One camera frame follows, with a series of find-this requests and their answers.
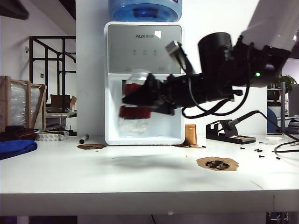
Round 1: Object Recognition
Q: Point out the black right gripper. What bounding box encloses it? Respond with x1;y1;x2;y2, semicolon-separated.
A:
121;72;207;115

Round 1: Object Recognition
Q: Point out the clear bottle with red bands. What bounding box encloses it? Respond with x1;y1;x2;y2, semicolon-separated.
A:
118;69;152;136

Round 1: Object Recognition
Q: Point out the white water dispenser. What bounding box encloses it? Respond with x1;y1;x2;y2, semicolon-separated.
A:
104;21;185;146

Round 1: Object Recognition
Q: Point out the blue water jug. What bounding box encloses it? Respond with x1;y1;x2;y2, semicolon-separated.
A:
108;0;183;23

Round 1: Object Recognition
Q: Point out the copper cylindrical can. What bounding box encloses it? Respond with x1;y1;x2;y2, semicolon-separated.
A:
185;124;197;146

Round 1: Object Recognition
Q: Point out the brown patch under can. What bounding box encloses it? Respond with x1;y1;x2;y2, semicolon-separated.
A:
174;144;203;149

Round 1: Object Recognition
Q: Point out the small brown scorched patch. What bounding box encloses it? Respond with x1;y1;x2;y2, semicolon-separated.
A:
77;143;107;151

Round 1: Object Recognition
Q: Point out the black soldering iron stand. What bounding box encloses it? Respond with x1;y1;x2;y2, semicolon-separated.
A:
205;120;256;145

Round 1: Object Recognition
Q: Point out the brown cardboard box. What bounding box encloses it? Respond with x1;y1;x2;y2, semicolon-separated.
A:
50;94;78;112

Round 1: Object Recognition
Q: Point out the large brown scorched patch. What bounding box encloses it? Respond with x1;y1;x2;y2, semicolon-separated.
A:
196;156;240;172

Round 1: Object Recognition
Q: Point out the round metal side table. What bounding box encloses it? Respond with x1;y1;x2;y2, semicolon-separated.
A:
45;111;77;131

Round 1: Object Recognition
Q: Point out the black soldering iron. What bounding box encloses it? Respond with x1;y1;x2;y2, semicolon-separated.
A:
226;110;262;131

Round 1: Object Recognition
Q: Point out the black stair railing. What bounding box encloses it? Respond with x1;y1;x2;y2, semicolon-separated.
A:
29;36;77;96

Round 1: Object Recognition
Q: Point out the white tape roll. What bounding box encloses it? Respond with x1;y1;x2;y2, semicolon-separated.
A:
35;131;70;142

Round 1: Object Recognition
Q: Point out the blue office chair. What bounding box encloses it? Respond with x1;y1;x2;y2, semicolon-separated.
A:
267;108;278;135

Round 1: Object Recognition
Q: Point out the clear solder spool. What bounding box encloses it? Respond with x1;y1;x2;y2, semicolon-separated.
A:
267;136;283;146

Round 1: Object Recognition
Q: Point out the dark red bundle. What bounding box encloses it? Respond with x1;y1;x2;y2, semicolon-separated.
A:
0;125;40;141

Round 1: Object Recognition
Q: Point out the green potted plant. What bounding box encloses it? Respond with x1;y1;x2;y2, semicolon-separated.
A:
278;74;298;89

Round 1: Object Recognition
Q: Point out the grey computer monitor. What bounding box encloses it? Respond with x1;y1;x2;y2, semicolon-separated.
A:
288;84;299;117

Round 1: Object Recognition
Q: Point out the blue folded cloth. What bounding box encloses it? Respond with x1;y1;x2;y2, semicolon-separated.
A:
0;139;38;161

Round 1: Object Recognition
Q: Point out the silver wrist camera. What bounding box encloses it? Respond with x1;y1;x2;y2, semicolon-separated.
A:
165;40;196;76

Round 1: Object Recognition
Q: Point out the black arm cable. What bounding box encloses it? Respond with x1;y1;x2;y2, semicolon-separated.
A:
181;77;249;118

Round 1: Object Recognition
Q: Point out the grey metal post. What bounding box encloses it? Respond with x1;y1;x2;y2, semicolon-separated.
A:
280;82;286;135

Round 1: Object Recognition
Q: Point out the wooden crate frame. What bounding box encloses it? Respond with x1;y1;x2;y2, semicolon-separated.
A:
0;76;48;133

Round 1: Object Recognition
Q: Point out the black soldering iron cable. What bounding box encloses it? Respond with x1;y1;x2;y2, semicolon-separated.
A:
257;111;299;154

